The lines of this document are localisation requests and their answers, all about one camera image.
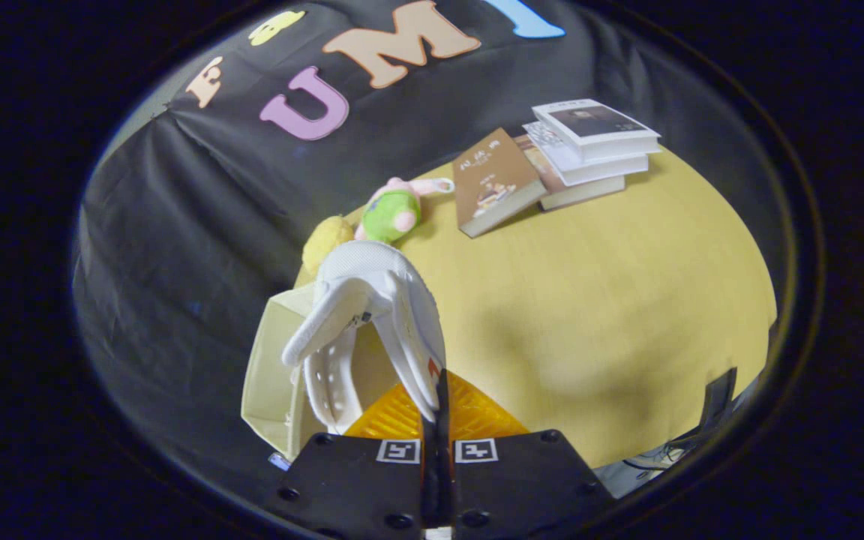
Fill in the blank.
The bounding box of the beige fabric storage box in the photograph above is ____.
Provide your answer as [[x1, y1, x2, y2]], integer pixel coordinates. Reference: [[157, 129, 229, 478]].
[[241, 283, 403, 462]]

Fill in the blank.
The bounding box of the white patterned cover book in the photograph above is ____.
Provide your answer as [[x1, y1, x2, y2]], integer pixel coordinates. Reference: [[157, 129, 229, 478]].
[[522, 121, 650, 187]]

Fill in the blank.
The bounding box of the brown cover book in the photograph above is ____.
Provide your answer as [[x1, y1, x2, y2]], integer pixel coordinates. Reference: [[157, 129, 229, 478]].
[[452, 127, 548, 239]]

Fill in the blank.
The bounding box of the yellow plush toy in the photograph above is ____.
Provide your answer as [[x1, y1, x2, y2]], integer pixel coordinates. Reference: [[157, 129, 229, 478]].
[[301, 216, 356, 277]]

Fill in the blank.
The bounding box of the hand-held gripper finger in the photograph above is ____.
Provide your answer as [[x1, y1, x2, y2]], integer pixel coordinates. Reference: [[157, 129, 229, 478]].
[[438, 369, 617, 540], [274, 370, 442, 540]]

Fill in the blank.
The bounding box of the green and pink plush toy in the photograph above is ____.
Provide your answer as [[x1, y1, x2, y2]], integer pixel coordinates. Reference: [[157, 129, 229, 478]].
[[355, 177, 455, 244]]

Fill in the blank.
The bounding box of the white canvas shoe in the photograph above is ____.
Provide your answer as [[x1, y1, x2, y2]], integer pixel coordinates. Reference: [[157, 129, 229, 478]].
[[282, 240, 448, 436]]

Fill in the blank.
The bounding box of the reddish brown book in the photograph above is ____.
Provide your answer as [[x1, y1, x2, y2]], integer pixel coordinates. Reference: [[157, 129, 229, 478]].
[[514, 135, 626, 212]]

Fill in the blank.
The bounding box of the black backdrop cloth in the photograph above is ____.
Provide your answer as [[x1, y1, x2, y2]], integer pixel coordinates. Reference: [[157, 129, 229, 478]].
[[72, 0, 789, 511]]

